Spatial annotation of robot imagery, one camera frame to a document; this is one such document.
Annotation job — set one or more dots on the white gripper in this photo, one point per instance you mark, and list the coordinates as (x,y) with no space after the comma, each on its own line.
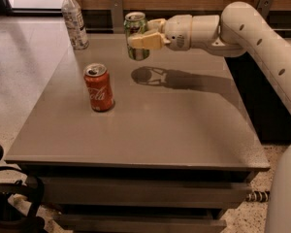
(177,32)

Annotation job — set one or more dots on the red cola can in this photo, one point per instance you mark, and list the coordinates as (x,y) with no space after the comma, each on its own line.
(97,80)

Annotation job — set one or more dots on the metal wall bracket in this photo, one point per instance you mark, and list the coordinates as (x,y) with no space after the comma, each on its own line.
(264,5)
(117,16)

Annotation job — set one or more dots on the grey drawer cabinet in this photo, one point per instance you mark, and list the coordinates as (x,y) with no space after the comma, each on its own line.
(172,155)

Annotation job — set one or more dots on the clear plastic water bottle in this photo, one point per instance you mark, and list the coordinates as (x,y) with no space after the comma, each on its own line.
(72,15)

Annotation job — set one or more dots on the green soda can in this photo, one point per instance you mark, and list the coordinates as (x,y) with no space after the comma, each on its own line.
(135,23)

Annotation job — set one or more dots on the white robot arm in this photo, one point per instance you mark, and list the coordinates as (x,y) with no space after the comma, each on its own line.
(239,29)

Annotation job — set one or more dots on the striped white cable connector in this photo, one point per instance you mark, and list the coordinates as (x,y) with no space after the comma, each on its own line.
(258,196)

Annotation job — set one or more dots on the right metal wall bracket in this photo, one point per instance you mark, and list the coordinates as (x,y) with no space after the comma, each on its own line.
(264,5)

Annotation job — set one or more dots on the black office chair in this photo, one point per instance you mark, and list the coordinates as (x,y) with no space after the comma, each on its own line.
(11,219)

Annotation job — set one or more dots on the left metal wall bracket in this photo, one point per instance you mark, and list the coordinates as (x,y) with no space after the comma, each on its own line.
(117,16)

